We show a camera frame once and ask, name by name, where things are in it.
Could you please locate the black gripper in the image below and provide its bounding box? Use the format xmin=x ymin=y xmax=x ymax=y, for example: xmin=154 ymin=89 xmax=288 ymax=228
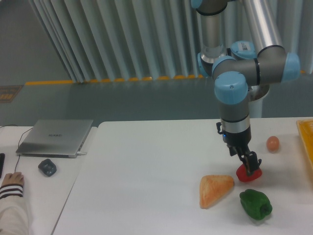
xmin=223 ymin=128 xmax=262 ymax=173

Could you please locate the triangular toasted bread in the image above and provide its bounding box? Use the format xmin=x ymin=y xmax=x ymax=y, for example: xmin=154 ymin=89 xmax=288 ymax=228
xmin=199 ymin=175 xmax=234 ymax=209

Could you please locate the striped sleeve forearm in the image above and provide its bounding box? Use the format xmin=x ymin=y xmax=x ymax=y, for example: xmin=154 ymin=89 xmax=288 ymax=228
xmin=0 ymin=184 xmax=29 ymax=235

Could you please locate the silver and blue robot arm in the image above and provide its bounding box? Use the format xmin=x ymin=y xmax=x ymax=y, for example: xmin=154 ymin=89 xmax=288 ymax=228
xmin=191 ymin=0 xmax=300 ymax=176

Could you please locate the person's hand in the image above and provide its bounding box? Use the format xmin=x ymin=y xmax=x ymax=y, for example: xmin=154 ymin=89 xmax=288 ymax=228
xmin=1 ymin=172 xmax=24 ymax=187

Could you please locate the red bell pepper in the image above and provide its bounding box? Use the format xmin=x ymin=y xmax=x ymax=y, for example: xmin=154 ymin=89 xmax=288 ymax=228
xmin=236 ymin=164 xmax=263 ymax=183

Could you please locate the brown egg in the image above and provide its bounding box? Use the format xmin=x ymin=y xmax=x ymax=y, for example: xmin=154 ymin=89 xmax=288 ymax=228
xmin=266 ymin=136 xmax=280 ymax=152

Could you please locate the green bell pepper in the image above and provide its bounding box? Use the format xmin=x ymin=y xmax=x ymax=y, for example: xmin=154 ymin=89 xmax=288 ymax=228
xmin=239 ymin=189 xmax=272 ymax=220

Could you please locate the yellow plastic basket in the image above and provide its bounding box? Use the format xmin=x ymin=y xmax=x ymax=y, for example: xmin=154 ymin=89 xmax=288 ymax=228
xmin=296 ymin=118 xmax=313 ymax=174

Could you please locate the silver closed laptop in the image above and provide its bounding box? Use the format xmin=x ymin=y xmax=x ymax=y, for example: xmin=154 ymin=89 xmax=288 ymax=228
xmin=16 ymin=119 xmax=93 ymax=158

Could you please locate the white pleated curtain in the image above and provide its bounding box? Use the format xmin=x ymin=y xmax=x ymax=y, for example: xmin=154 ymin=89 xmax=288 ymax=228
xmin=28 ymin=0 xmax=313 ymax=84

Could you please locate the black keyboard edge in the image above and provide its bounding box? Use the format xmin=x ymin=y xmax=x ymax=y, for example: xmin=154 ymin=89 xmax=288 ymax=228
xmin=0 ymin=153 xmax=5 ymax=178

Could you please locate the black mouse cable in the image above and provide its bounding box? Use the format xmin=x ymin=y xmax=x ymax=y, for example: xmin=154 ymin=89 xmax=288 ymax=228
xmin=0 ymin=124 xmax=34 ymax=173

